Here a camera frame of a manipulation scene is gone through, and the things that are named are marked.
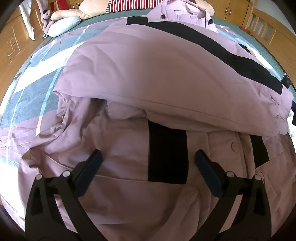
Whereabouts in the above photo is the pink coat with black stripes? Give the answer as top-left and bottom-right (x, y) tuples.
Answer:
(19, 1), (295, 240)

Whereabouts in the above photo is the wooden bed headboard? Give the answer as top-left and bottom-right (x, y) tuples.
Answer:
(245, 9), (295, 83)

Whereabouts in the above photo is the wooden wardrobe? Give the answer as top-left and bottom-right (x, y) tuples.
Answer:
(0, 0), (255, 103)

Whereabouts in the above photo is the plush toy with striped shirt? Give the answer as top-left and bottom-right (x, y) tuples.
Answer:
(51, 1), (215, 21)

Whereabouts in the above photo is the pink plush bunny toy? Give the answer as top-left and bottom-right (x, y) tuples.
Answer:
(36, 0), (54, 38)

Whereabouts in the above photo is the light blue round pillow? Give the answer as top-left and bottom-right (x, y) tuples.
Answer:
(47, 16), (81, 37)

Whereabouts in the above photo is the white hanging cloth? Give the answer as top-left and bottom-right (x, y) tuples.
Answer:
(18, 0), (36, 41)

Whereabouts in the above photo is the red hanging cloth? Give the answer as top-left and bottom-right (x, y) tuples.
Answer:
(57, 0), (69, 10)

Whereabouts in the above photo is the plaid bed sheet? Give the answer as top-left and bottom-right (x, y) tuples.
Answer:
(0, 9), (292, 230)

